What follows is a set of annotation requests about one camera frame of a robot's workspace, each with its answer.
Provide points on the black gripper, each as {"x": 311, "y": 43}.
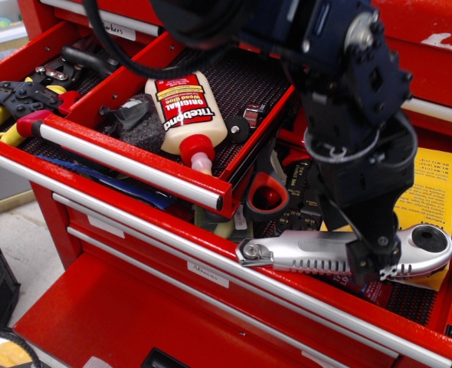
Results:
{"x": 360, "y": 191}

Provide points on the silver box cutter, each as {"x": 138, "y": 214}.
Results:
{"x": 311, "y": 252}

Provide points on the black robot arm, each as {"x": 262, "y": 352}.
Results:
{"x": 352, "y": 90}

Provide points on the lower red open drawer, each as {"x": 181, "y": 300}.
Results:
{"x": 141, "y": 276}

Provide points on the red open drawer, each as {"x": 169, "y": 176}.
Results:
{"x": 141, "y": 276}
{"x": 74, "y": 122}

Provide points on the yellow tap wrench set box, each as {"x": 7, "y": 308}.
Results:
{"x": 425, "y": 221}

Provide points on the upper red open drawer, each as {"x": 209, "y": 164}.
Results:
{"x": 74, "y": 122}

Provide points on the red threadlocker tube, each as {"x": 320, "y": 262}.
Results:
{"x": 377, "y": 293}

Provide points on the red black scissors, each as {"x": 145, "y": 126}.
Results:
{"x": 267, "y": 197}

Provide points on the red plastic clamp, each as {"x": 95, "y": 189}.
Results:
{"x": 292, "y": 135}

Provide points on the small chrome clip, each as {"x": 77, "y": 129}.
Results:
{"x": 253, "y": 113}

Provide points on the black round knob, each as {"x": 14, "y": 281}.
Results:
{"x": 238, "y": 129}

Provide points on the red tool chest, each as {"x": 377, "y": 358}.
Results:
{"x": 140, "y": 282}

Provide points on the blue paper package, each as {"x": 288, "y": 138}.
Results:
{"x": 159, "y": 201}

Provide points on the Titebond wood glue bottle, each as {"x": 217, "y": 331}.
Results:
{"x": 191, "y": 119}

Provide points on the grey abrasive sponge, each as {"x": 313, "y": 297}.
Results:
{"x": 136, "y": 122}

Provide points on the black wire stripper tool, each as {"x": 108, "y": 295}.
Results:
{"x": 303, "y": 212}

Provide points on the black handled pliers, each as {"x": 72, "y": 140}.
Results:
{"x": 66, "y": 69}

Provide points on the yellow handled crimping tool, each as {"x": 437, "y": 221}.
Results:
{"x": 22, "y": 98}

